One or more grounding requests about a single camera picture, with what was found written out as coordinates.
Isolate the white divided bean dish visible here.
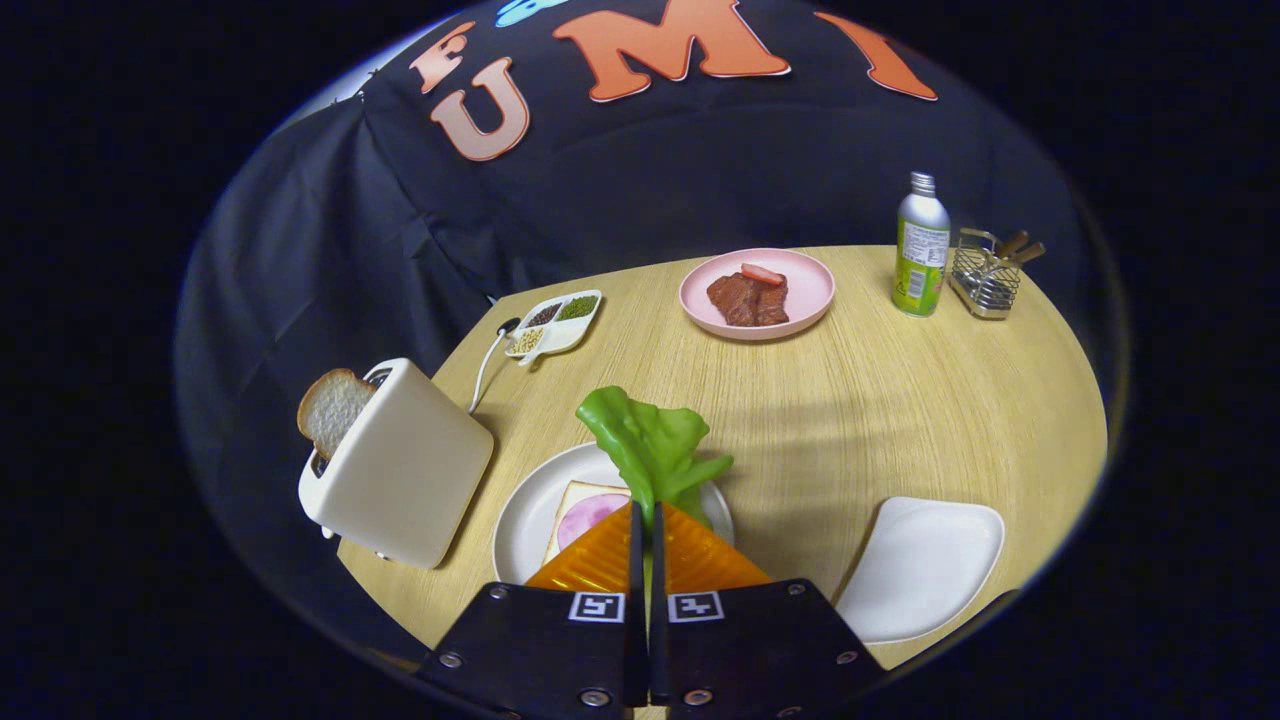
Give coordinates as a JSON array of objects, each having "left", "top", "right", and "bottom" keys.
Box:
[{"left": 503, "top": 290, "right": 604, "bottom": 367}]

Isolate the white bread slice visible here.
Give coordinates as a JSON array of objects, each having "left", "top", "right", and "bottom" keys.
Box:
[{"left": 543, "top": 481, "right": 633, "bottom": 563}]

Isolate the round white plate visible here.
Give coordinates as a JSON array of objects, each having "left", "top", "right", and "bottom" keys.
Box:
[{"left": 492, "top": 443, "right": 736, "bottom": 586}]

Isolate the black backdrop cloth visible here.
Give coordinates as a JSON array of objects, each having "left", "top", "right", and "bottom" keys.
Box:
[{"left": 175, "top": 0, "right": 1101, "bottom": 661}]

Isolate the white toaster cable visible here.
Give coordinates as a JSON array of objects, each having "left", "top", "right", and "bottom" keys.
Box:
[{"left": 468, "top": 325, "right": 513, "bottom": 414}]

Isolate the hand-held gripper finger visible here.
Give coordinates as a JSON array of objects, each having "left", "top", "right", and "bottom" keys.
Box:
[
  {"left": 415, "top": 500, "right": 651, "bottom": 720},
  {"left": 650, "top": 502, "right": 891, "bottom": 720}
]

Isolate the wire mesh utensil basket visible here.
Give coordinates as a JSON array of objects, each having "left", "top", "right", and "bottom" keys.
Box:
[{"left": 950, "top": 228, "right": 1047, "bottom": 321}]

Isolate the green label metal bottle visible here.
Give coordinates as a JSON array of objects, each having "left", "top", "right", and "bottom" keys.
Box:
[{"left": 892, "top": 171, "right": 952, "bottom": 318}]

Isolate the toasted bread slice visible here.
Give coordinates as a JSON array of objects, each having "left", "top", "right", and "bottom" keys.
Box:
[{"left": 297, "top": 368, "right": 379, "bottom": 461}]

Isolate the green lettuce leaf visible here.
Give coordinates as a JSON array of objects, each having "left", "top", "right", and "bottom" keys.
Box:
[{"left": 575, "top": 386, "right": 734, "bottom": 531}]

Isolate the square white plate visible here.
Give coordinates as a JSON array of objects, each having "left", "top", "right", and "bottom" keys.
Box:
[{"left": 835, "top": 497, "right": 1005, "bottom": 645}]

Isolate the white toaster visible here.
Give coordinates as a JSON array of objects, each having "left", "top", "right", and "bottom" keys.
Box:
[{"left": 298, "top": 358, "right": 495, "bottom": 570}]

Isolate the pink ham slice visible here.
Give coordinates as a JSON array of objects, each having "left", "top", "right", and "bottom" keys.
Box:
[{"left": 556, "top": 493, "right": 631, "bottom": 549}]

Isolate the pink plate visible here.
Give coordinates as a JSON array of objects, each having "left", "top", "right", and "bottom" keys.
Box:
[{"left": 679, "top": 248, "right": 836, "bottom": 342}]

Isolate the brown meat piece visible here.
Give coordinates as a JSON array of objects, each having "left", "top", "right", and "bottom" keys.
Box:
[{"left": 706, "top": 272, "right": 791, "bottom": 328}]

